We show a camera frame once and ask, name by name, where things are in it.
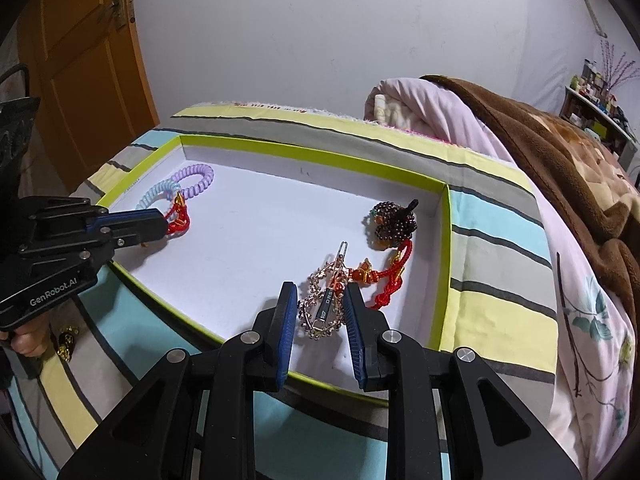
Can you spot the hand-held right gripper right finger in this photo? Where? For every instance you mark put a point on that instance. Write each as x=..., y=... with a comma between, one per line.
x=356, y=345

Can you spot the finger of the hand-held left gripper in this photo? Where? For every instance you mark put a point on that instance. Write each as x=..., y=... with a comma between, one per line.
x=142, y=237
x=132, y=217

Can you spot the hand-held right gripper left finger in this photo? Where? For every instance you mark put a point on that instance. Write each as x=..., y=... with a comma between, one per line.
x=285, y=345

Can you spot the rhinestone hair clip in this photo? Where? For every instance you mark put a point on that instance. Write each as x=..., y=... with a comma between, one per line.
x=312, y=305

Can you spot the lime green shallow box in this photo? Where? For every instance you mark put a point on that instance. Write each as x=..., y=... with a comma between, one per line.
x=260, y=220

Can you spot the person's left hand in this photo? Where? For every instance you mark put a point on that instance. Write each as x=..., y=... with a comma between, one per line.
x=30, y=340

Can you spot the orange wooden door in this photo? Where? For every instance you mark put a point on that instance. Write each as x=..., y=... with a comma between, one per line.
x=90, y=85

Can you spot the white fringed towel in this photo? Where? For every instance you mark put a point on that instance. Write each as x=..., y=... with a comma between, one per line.
x=295, y=108

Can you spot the metal door latch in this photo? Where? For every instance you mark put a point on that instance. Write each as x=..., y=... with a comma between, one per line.
x=117, y=10

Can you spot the pink floral quilt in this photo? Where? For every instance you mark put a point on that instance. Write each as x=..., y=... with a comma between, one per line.
x=590, y=350

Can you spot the brown fleece blanket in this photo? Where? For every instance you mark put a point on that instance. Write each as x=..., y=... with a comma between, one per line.
x=540, y=150

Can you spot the cluttered shelf with bottles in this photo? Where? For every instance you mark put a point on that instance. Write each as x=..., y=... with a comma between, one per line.
x=595, y=110

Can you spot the purple decorative branches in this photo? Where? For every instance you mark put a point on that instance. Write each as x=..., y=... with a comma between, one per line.
x=612, y=67

